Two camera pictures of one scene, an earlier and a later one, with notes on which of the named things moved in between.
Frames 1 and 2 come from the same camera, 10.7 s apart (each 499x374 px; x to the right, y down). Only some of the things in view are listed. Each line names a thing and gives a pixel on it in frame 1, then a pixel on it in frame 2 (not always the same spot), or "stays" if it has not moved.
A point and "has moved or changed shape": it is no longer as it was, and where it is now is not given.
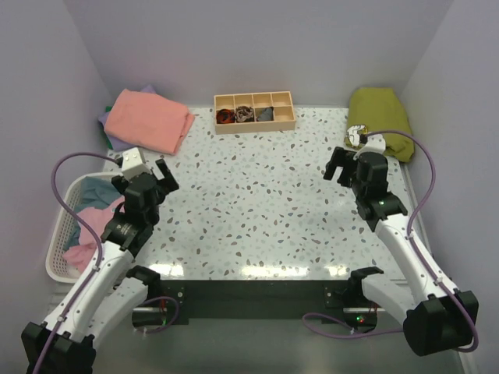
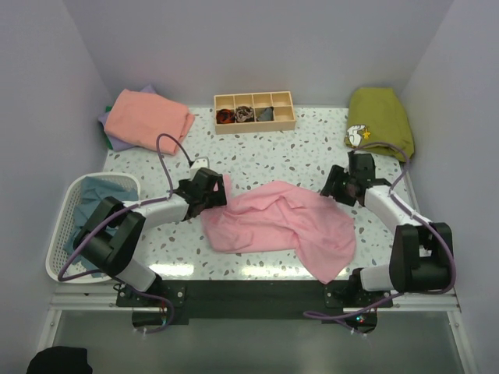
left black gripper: x=168 y=184 -> x=217 y=197
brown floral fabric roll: x=245 y=114 stays
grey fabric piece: x=267 y=114 stays
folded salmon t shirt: x=147 y=121 stays
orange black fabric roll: x=224 y=116 stays
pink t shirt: x=80 y=256 has moved or changed shape
